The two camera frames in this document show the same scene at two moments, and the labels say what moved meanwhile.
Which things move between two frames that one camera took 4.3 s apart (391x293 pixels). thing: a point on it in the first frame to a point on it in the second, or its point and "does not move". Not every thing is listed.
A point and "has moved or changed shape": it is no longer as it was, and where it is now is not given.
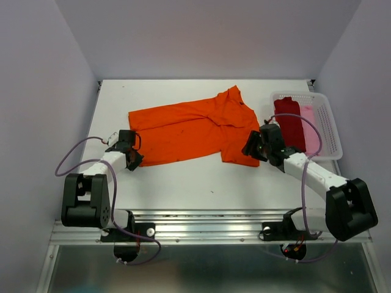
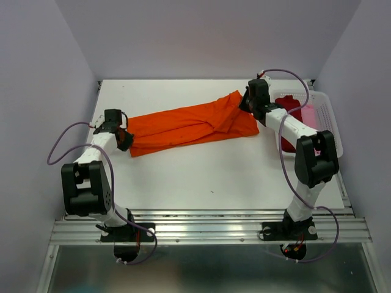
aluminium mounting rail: (201, 226) does not move
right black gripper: (253, 138) to (242, 104)
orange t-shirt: (220, 123) has moved or changed shape
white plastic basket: (328, 142) does not move
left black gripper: (137, 161) to (127, 143)
